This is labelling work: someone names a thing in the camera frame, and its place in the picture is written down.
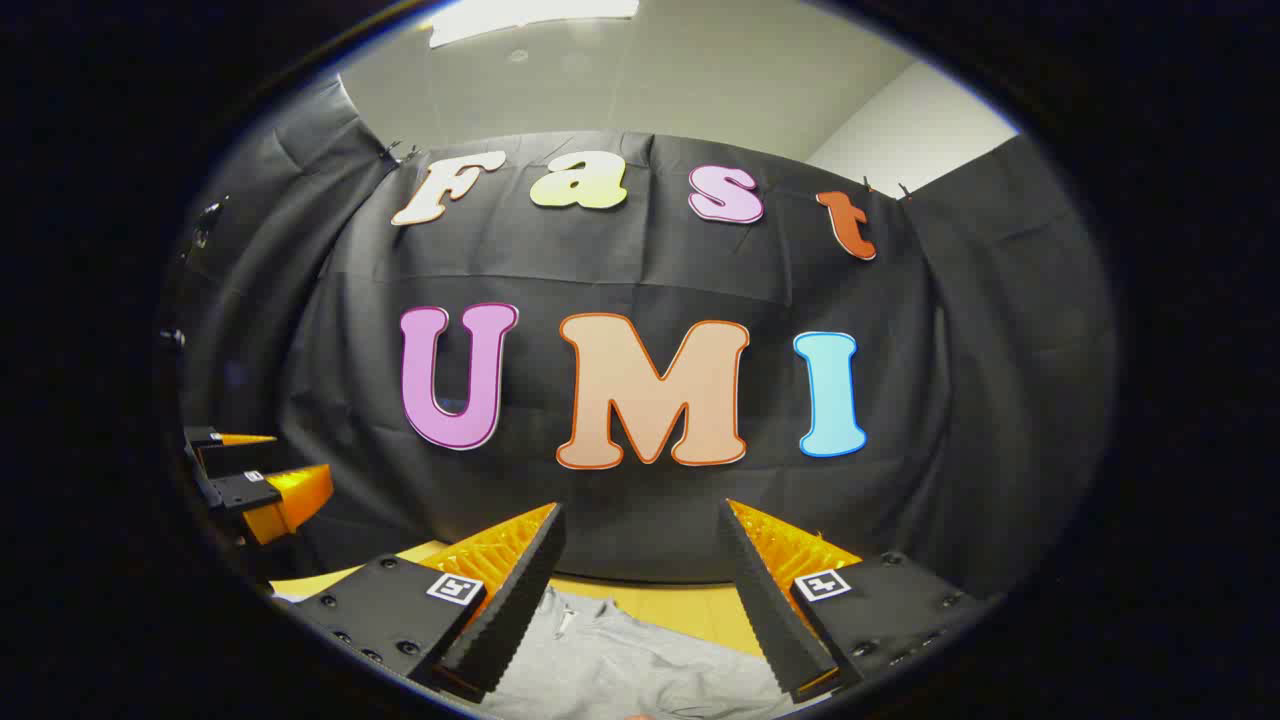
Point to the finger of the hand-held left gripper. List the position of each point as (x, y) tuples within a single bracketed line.
[(205, 437), (245, 490)]

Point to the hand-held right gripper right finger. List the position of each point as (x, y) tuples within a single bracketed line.
[(765, 600)]

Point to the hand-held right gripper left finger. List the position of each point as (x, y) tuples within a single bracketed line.
[(515, 600)]

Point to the grey zip sweatshirt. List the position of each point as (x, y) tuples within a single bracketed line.
[(620, 660)]

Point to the black metal clip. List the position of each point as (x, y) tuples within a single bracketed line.
[(885, 188), (402, 153)]

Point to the black backdrop cloth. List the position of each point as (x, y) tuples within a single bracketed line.
[(620, 270)]

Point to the ceiling light panel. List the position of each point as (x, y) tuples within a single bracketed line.
[(530, 18)]

